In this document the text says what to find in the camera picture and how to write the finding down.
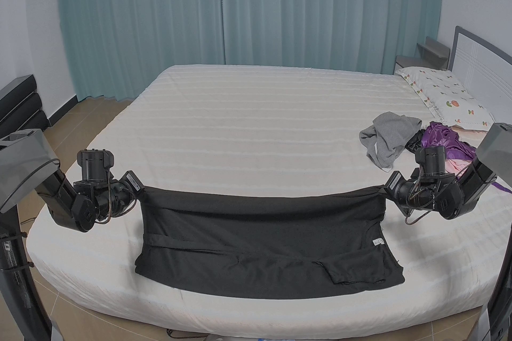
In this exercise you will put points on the black shiny garment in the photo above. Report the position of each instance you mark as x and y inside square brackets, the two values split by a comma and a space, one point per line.
[414, 141]

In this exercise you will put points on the grey garment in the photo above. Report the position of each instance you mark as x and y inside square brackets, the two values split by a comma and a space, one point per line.
[390, 131]

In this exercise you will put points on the pink garment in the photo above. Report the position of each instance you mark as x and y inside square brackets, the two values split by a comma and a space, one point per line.
[458, 165]

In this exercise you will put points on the bed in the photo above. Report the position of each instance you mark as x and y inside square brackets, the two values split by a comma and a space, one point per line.
[240, 123]

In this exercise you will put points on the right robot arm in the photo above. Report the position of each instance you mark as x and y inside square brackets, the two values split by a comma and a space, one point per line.
[494, 143]

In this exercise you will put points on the white printed pillow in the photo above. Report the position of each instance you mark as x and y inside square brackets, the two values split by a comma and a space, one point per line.
[448, 95]

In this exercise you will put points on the purple garment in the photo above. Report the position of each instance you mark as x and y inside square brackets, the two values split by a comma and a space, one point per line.
[440, 135]

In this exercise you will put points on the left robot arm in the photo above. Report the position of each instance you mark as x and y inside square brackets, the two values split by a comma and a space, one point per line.
[24, 167]

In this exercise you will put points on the black long-sleeved top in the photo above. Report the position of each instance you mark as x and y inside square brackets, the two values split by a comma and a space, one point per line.
[260, 243]

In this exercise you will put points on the grey bedside table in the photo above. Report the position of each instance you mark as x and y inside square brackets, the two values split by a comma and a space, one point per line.
[428, 53]

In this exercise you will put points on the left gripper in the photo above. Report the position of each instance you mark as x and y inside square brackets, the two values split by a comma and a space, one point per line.
[130, 189]

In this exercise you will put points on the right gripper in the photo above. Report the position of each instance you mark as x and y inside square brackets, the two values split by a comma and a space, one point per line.
[400, 191]

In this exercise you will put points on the black chest of drawers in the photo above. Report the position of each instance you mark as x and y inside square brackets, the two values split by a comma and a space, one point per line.
[20, 103]

